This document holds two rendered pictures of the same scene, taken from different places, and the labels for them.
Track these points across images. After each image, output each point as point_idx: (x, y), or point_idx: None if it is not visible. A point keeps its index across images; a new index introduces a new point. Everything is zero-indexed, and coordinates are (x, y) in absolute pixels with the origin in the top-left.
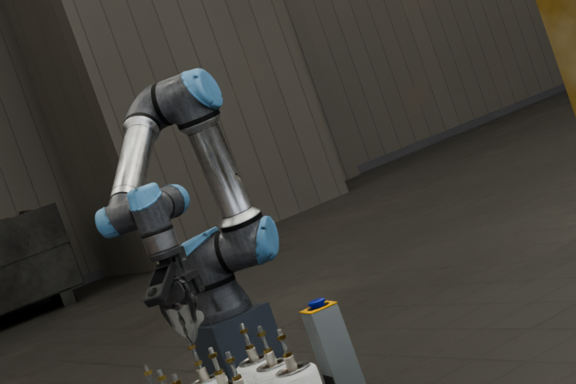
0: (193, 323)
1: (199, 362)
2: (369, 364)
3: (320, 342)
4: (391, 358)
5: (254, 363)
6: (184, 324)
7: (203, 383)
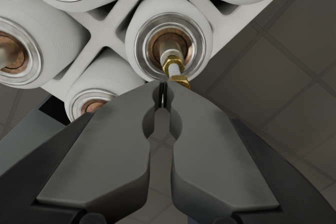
0: (101, 106)
1: (166, 62)
2: (158, 217)
3: (6, 141)
4: (142, 218)
5: (81, 91)
6: (173, 132)
7: (153, 16)
